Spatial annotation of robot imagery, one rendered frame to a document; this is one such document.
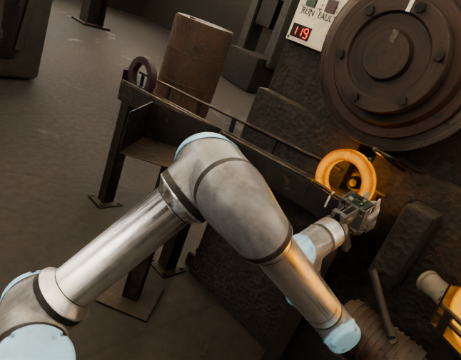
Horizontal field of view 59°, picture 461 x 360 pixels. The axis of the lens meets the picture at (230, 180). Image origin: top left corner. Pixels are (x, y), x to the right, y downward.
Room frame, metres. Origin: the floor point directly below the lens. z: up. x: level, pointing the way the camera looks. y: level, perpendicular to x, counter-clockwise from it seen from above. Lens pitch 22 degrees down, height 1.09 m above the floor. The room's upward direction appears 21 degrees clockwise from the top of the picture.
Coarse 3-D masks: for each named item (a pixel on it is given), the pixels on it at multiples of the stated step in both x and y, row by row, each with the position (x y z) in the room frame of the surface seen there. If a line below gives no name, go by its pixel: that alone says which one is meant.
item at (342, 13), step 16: (352, 0) 1.26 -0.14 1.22; (336, 16) 1.28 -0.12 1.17; (320, 64) 1.27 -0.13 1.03; (320, 80) 1.26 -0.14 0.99; (336, 112) 1.20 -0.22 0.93; (352, 128) 1.16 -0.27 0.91; (448, 128) 1.03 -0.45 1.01; (368, 144) 1.12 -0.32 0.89; (384, 144) 1.10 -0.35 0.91; (400, 144) 1.08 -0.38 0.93; (416, 144) 1.05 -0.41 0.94
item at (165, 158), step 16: (128, 112) 1.14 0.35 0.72; (144, 112) 1.28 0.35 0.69; (160, 112) 1.34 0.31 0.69; (176, 112) 1.34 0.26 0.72; (128, 128) 1.17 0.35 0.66; (144, 128) 1.33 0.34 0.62; (160, 128) 1.34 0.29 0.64; (176, 128) 1.34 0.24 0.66; (192, 128) 1.34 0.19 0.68; (208, 128) 1.33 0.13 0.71; (128, 144) 1.21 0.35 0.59; (144, 144) 1.27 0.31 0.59; (160, 144) 1.31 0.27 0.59; (176, 144) 1.34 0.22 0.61; (144, 160) 1.14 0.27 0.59; (160, 160) 1.17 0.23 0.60; (160, 176) 1.21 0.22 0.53; (128, 272) 1.21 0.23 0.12; (144, 272) 1.21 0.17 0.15; (112, 288) 1.23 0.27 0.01; (128, 288) 1.21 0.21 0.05; (144, 288) 1.29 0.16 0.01; (160, 288) 1.33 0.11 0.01; (112, 304) 1.15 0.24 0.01; (128, 304) 1.18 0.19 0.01; (144, 304) 1.21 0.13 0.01; (144, 320) 1.13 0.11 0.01
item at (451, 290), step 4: (448, 288) 0.81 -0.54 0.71; (452, 288) 0.81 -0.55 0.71; (456, 288) 0.82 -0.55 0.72; (448, 292) 0.81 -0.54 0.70; (452, 292) 0.81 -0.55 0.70; (444, 296) 0.81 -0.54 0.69; (448, 296) 0.81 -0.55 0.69; (452, 296) 0.81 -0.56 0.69; (440, 300) 0.81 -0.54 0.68; (444, 300) 0.81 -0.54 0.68; (448, 300) 0.81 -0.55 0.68; (448, 304) 0.81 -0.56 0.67; (436, 308) 0.81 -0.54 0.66; (440, 308) 0.81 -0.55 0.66; (432, 316) 0.80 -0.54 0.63; (436, 316) 0.80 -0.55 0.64; (432, 320) 0.80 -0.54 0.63; (436, 320) 0.80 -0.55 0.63; (428, 324) 0.80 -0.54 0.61
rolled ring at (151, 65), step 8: (144, 56) 1.82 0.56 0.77; (136, 64) 1.84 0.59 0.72; (144, 64) 1.80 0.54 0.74; (152, 64) 1.79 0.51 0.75; (128, 72) 1.86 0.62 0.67; (136, 72) 1.87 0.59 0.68; (152, 72) 1.77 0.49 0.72; (128, 80) 1.85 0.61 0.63; (136, 80) 1.87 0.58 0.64; (152, 80) 1.76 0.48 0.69; (144, 88) 1.77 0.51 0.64; (152, 88) 1.77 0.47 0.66
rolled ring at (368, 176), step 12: (336, 156) 1.19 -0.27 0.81; (348, 156) 1.17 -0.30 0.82; (360, 156) 1.15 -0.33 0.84; (324, 168) 1.20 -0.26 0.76; (360, 168) 1.14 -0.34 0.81; (372, 168) 1.14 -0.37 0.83; (324, 180) 1.20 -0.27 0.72; (372, 180) 1.11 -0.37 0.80; (360, 192) 1.12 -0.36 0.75; (372, 192) 1.11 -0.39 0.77
